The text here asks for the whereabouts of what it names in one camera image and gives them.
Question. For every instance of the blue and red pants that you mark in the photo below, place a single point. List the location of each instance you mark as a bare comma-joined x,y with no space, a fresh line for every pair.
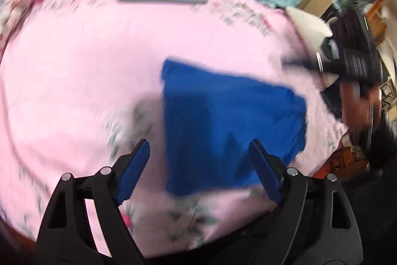
210,120

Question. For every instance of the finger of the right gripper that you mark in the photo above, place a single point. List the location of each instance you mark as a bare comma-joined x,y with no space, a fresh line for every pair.
306,64

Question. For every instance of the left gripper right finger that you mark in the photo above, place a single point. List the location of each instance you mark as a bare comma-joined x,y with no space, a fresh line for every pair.
315,222

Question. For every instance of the right hand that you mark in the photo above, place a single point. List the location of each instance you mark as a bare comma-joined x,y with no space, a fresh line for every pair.
360,112

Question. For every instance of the pink floral bed sheet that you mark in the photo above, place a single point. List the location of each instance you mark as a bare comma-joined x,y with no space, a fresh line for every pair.
80,86

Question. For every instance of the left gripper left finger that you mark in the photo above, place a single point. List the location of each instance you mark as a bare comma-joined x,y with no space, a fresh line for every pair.
65,235

